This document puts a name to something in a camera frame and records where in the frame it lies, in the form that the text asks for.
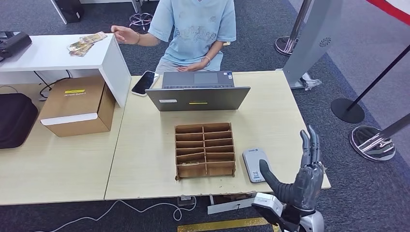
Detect person's right hand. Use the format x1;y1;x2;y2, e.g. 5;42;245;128
110;25;141;45

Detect person's left hand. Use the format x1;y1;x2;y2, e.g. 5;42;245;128
176;62;205;73

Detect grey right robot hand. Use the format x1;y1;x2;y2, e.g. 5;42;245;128
259;125;325;212

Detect person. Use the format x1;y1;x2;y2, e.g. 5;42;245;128
110;0;238;73

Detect grey card reader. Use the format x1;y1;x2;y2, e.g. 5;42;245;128
242;147;273;184

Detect wooden card organizer rack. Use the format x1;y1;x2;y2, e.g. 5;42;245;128
174;122;237;182

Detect chrome stool base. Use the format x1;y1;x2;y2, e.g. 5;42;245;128
129;12;154;33

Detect grey laptop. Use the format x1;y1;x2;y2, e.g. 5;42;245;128
145;70;251;112

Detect black smartphone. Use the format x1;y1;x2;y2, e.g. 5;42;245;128
131;70;160;97

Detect black computer tower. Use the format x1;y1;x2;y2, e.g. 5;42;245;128
55;0;86;25

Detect chrome stanchion with mirror base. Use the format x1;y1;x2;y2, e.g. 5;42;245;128
349;113;410;162

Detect black stanchion with round base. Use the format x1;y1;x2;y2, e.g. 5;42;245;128
330;44;410;124

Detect white desk shelf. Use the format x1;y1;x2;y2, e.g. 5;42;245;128
0;33;132;109

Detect brown cardboard box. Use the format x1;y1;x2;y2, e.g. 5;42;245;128
39;75;117;138

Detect chrome stanchion with round base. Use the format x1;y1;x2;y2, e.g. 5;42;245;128
274;0;315;57

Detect gold floor tape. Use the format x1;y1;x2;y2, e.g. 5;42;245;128
177;217;279;232

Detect crumpled clear plastic wrap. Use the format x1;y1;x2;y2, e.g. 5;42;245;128
301;72;323;91

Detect black desktop device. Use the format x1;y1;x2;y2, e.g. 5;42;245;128
0;31;33;61

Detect small power adapter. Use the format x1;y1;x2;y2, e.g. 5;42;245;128
177;196;196;207

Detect grey standing kiosk panel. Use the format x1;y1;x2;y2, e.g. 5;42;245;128
282;0;344;89

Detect black soft case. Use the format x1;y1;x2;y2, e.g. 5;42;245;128
0;93;39;150

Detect red barrier belt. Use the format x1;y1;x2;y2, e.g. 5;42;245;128
365;0;410;24

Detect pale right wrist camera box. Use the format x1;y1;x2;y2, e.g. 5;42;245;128
250;192;285;221

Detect black power cable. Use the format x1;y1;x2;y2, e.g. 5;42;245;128
33;70;73;99

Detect white floor cable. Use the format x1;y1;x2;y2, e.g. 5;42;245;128
32;198;197;232

